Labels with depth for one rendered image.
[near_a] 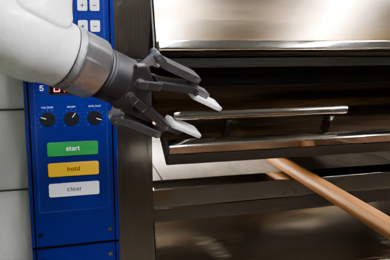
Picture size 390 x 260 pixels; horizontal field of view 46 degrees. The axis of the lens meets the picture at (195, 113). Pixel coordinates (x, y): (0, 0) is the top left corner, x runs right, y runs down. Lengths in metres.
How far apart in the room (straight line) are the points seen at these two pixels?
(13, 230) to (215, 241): 0.40
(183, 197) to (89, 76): 0.41
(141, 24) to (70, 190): 0.33
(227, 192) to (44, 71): 0.51
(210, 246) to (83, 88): 0.51
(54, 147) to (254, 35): 0.43
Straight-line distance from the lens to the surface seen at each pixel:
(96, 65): 0.63
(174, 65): 0.71
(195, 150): 0.79
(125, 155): 0.91
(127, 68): 0.67
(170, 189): 0.94
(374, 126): 0.99
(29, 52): 0.59
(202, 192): 0.96
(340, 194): 0.86
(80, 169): 0.88
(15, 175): 0.92
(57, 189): 0.89
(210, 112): 0.80
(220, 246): 1.03
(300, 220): 1.09
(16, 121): 0.90
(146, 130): 0.76
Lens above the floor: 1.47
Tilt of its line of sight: 9 degrees down
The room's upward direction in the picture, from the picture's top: straight up
